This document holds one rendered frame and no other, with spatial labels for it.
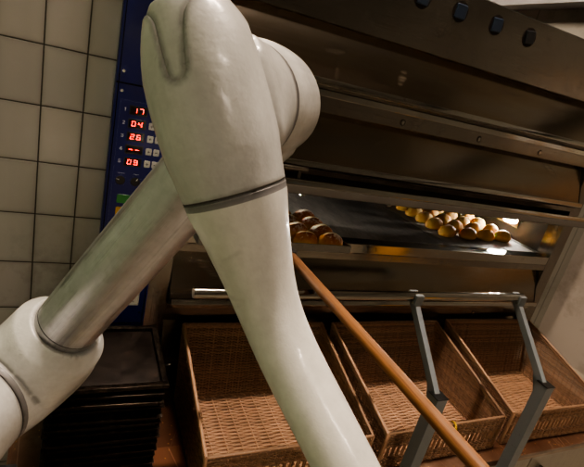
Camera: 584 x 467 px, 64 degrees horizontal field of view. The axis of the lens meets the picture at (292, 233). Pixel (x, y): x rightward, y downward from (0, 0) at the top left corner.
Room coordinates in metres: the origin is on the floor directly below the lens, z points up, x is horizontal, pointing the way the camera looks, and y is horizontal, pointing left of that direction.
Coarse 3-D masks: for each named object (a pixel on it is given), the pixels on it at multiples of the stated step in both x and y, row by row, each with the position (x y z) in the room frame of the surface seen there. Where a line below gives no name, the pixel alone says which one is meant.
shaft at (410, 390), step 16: (304, 272) 1.23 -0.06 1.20; (320, 288) 1.15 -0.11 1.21; (336, 304) 1.07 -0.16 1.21; (352, 320) 1.01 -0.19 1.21; (368, 336) 0.95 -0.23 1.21; (368, 352) 0.91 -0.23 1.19; (384, 352) 0.90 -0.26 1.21; (384, 368) 0.86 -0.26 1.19; (400, 384) 0.81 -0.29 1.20; (416, 400) 0.76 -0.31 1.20; (432, 416) 0.73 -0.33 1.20; (448, 432) 0.69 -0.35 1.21; (464, 448) 0.66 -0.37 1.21; (464, 464) 0.64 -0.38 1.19; (480, 464) 0.63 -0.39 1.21
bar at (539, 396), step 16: (208, 288) 1.05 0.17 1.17; (224, 288) 1.07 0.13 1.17; (416, 304) 1.35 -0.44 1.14; (416, 320) 1.32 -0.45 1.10; (528, 336) 1.50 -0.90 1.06; (528, 352) 1.48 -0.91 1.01; (432, 368) 1.23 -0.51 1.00; (432, 384) 1.20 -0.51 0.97; (544, 384) 1.39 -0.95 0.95; (432, 400) 1.16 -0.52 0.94; (528, 400) 1.40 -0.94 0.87; (544, 400) 1.38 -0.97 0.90; (528, 416) 1.38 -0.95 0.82; (416, 432) 1.17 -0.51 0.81; (432, 432) 1.16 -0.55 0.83; (528, 432) 1.38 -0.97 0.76; (416, 448) 1.15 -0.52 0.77; (512, 448) 1.38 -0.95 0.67; (400, 464) 1.18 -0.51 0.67; (416, 464) 1.16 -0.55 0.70; (496, 464) 1.41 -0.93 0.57; (512, 464) 1.38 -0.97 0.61
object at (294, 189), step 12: (288, 192) 1.36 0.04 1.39; (300, 192) 1.38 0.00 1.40; (312, 192) 1.40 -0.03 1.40; (324, 192) 1.42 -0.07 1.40; (336, 192) 1.44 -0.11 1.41; (348, 192) 1.46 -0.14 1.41; (396, 204) 1.55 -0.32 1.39; (408, 204) 1.57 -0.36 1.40; (420, 204) 1.60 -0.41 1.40; (432, 204) 1.62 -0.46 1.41; (492, 216) 1.76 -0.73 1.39; (504, 216) 1.79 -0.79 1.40; (516, 216) 1.82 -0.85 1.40; (528, 216) 1.86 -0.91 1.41
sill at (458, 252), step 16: (192, 240) 1.39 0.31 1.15; (352, 240) 1.71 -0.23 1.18; (368, 240) 1.76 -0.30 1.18; (416, 256) 1.82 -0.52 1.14; (432, 256) 1.86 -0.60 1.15; (448, 256) 1.90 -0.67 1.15; (464, 256) 1.94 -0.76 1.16; (480, 256) 1.99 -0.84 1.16; (496, 256) 2.03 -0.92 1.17; (512, 256) 2.08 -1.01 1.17; (528, 256) 2.13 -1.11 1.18; (544, 256) 2.20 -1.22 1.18
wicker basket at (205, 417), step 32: (224, 352) 1.42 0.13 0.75; (192, 384) 1.16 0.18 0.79; (224, 384) 1.40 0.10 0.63; (256, 384) 1.45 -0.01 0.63; (192, 416) 1.11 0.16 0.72; (224, 416) 1.29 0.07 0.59; (256, 416) 1.33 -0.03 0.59; (192, 448) 1.06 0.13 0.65; (224, 448) 1.15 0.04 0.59; (256, 448) 1.18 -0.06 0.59; (288, 448) 1.07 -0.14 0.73
